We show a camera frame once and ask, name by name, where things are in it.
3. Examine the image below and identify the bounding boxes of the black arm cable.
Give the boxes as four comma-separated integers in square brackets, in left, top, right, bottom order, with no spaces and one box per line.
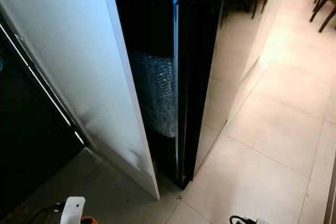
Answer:
[229,215,255,224]
[29,203,66,224]

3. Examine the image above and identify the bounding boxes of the black glossy fridge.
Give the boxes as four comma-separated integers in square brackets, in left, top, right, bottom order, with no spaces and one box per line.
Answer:
[109,0,276,189]

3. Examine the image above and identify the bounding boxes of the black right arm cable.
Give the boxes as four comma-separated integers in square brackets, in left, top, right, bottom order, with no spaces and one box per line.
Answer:
[229,215,255,224]

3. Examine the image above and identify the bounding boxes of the black cabinet with metal strip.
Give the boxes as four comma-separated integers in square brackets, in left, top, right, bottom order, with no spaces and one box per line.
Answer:
[0,12,87,219]

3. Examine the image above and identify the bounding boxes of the clear bubble wrap sheet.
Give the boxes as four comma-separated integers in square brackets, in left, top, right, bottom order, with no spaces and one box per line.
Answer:
[130,51,178,138]

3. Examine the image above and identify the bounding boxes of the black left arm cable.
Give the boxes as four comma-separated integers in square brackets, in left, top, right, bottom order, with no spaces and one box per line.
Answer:
[29,203,66,224]

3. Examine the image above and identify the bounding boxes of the white cabinet side panel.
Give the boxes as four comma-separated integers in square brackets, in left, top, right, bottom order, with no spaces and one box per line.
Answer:
[0,0,161,200]

